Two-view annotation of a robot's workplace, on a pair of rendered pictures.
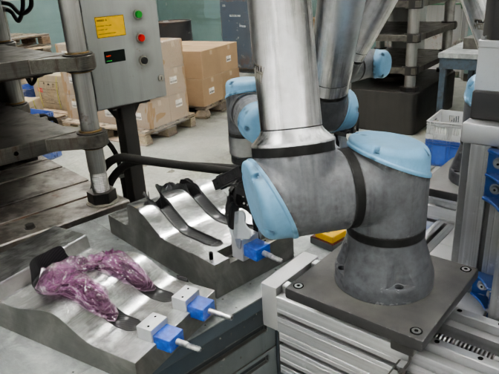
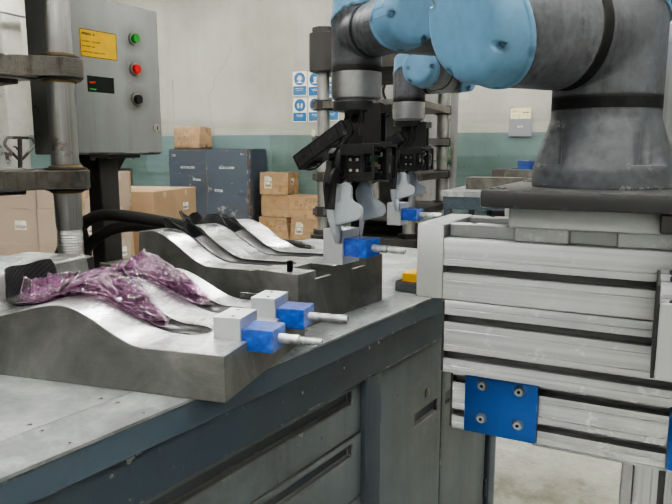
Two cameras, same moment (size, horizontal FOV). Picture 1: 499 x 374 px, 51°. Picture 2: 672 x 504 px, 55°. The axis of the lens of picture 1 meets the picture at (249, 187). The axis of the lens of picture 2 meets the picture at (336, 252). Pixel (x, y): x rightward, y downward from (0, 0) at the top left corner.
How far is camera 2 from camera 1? 50 cm
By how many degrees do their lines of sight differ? 19
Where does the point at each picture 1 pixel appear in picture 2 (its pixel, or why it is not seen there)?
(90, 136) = (67, 170)
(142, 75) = (133, 118)
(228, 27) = (178, 181)
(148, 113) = not seen: hidden behind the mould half
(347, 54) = not seen: outside the picture
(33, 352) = (17, 385)
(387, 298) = (636, 178)
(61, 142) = (22, 177)
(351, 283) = (580, 168)
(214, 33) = not seen: hidden behind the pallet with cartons
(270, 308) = (432, 262)
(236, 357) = (316, 435)
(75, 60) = (58, 60)
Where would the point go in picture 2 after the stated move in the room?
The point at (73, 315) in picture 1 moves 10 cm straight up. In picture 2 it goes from (100, 312) to (95, 230)
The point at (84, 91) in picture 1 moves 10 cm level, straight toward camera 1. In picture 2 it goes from (64, 107) to (71, 105)
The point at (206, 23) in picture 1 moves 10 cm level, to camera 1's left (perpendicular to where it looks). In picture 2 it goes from (149, 178) to (142, 178)
